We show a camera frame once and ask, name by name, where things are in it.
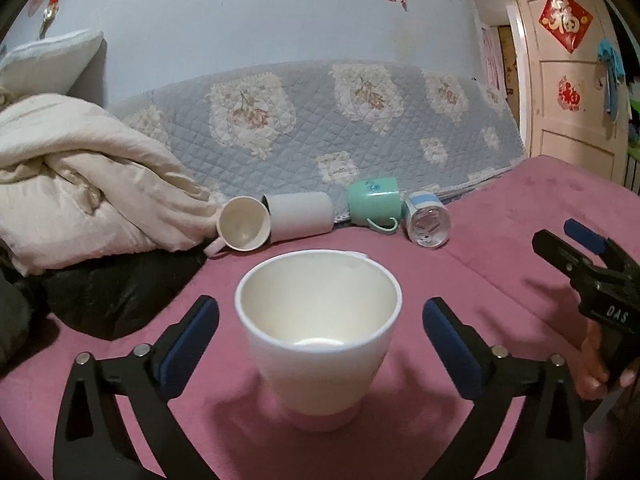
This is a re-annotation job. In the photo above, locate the small cream mug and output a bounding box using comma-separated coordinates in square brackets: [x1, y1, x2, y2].
[202, 196, 273, 260]

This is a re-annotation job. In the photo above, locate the large white cup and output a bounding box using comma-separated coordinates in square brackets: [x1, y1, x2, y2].
[234, 249, 404, 433]

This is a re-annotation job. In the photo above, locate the clear cup with blue label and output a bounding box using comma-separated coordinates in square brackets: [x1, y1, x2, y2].
[402, 190, 453, 251]

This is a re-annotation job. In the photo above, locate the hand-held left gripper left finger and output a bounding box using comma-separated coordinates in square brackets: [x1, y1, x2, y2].
[52, 295, 221, 480]

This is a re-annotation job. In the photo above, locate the green mug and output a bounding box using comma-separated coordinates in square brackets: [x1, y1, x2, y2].
[346, 177, 402, 234]

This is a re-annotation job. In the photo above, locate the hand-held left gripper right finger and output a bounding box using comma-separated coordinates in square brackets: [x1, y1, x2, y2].
[422, 297, 586, 480]

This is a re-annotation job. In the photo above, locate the grey quilted floral blanket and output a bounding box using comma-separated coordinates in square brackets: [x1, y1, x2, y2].
[107, 59, 526, 223]

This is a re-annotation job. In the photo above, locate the pink bed sheet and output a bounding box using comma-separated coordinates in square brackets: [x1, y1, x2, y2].
[0, 156, 640, 480]

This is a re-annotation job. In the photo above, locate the person's right hand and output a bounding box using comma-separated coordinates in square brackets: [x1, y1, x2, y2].
[574, 321, 640, 402]

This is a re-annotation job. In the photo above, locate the cream panelled door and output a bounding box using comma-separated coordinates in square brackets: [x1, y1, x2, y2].
[505, 0, 636, 181]

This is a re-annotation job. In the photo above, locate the large red diamond door decoration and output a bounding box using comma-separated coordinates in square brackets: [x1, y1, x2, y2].
[538, 0, 594, 54]

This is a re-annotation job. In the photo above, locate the small red door decoration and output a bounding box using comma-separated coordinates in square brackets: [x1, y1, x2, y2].
[557, 76, 585, 113]

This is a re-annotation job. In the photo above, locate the cream duvet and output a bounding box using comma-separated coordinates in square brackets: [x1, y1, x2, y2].
[0, 92, 223, 277]

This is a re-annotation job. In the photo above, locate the blue hanging cloth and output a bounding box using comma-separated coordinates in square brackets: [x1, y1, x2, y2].
[597, 38, 627, 116]

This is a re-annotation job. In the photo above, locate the black cloth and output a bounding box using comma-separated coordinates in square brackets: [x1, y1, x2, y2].
[0, 245, 208, 376]

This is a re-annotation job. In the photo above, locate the white pillow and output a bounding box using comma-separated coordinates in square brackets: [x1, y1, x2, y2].
[0, 29, 105, 106]

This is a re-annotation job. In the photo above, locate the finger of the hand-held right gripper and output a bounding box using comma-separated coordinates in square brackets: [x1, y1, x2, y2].
[532, 229, 603, 291]
[563, 218, 632, 273]

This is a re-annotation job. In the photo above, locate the grey cylindrical cup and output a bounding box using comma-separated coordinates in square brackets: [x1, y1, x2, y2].
[262, 191, 335, 243]

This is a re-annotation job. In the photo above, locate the pink wall paper strip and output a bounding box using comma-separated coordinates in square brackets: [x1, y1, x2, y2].
[481, 24, 502, 92]

